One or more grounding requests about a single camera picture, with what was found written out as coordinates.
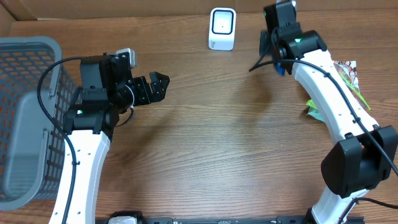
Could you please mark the white barcode scanner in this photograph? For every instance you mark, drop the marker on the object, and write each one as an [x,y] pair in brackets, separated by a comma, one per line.
[222,29]

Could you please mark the green snack bag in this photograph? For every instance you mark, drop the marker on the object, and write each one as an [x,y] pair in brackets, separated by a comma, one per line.
[351,81]

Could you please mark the black rail at table edge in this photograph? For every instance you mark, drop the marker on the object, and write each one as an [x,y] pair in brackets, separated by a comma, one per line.
[125,216]

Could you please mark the mint green snack packet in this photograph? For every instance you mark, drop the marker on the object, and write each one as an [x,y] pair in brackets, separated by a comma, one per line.
[315,114]

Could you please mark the blue snack bar wrapper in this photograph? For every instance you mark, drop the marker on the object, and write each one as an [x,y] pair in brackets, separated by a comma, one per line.
[279,69]

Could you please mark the grey plastic basket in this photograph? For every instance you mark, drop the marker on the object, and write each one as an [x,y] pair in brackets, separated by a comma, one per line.
[32,149]

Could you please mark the brown cardboard back wall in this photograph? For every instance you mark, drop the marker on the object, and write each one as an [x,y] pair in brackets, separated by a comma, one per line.
[26,10]

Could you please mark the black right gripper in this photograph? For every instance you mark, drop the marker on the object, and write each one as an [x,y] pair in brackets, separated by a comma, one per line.
[263,49]

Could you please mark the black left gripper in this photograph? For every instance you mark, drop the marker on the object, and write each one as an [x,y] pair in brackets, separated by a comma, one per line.
[158,90]

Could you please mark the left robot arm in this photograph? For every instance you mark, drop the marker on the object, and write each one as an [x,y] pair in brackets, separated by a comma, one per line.
[108,90]

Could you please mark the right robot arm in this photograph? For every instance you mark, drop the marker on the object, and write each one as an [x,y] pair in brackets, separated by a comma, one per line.
[363,152]

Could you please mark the beige cookie bag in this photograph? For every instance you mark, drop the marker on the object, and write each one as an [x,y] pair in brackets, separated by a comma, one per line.
[346,67]

